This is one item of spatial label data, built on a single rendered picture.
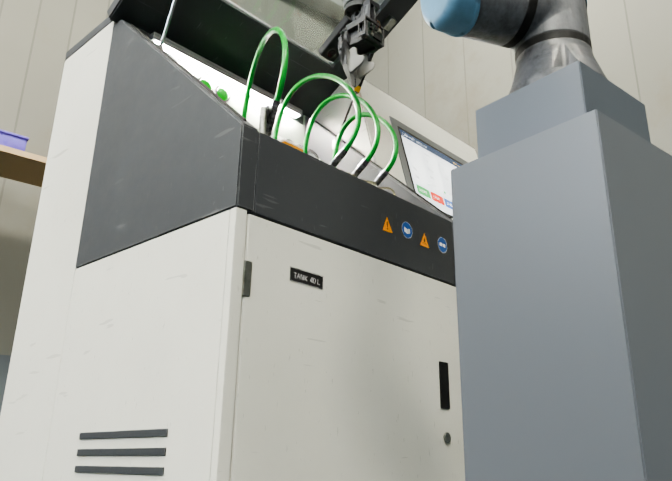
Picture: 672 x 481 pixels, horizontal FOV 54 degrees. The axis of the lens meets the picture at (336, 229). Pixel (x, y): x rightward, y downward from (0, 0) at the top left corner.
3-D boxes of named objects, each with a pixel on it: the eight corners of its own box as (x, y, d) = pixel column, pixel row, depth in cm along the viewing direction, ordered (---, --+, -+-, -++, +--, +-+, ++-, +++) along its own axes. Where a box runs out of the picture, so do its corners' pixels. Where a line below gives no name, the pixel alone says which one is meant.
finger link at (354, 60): (360, 73, 151) (360, 39, 154) (341, 83, 154) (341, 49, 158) (369, 79, 153) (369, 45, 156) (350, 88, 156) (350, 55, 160)
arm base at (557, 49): (631, 104, 100) (622, 49, 104) (575, 67, 91) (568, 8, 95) (545, 139, 111) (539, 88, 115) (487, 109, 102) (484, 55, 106)
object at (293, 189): (254, 212, 115) (259, 130, 120) (238, 218, 118) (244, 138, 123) (455, 284, 157) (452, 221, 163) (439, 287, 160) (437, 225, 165)
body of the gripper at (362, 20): (364, 35, 152) (364, -8, 156) (336, 50, 158) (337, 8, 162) (385, 49, 157) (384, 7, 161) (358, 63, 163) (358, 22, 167)
